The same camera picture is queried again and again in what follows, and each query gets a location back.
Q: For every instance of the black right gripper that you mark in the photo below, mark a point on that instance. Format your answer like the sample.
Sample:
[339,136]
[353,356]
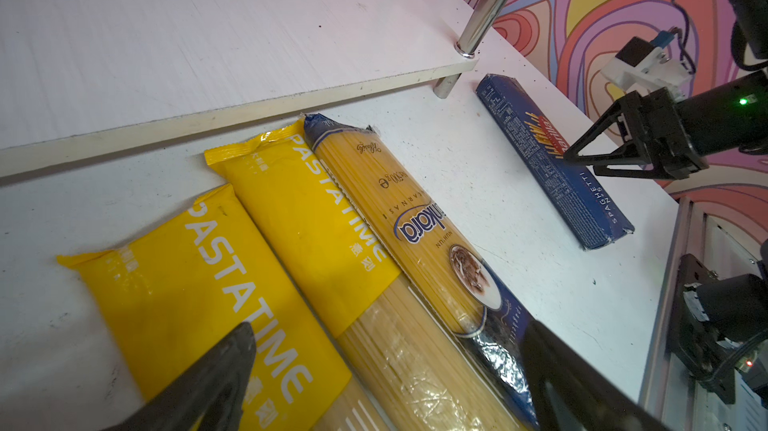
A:
[655,142]

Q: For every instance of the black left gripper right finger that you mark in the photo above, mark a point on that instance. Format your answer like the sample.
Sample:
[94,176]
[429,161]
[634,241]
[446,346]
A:
[569,394]

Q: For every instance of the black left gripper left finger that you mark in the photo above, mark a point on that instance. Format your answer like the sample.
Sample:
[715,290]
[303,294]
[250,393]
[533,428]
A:
[209,395]

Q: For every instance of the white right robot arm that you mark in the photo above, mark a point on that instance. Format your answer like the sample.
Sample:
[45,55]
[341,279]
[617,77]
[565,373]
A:
[730,116]

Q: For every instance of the white two-tier shelf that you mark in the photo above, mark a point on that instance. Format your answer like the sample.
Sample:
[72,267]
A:
[83,80]

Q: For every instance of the blue Barilla spaghetti box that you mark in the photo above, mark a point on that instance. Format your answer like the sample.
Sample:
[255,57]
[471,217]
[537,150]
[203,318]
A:
[584,204]

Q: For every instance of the yellow Pastatime bag leftmost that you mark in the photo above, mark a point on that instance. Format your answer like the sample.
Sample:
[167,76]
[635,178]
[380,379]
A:
[171,295]

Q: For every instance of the yellow pastatime bag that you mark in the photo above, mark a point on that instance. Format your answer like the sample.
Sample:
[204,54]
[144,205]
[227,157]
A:
[412,368]
[171,295]

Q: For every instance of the blue Ankara spaghetti bag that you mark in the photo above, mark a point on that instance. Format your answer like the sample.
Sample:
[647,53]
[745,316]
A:
[461,288]

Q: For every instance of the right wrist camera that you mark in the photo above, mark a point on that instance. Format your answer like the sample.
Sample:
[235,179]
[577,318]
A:
[648,65]

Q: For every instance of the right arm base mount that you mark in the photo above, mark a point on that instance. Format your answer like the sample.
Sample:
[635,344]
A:
[716,323]

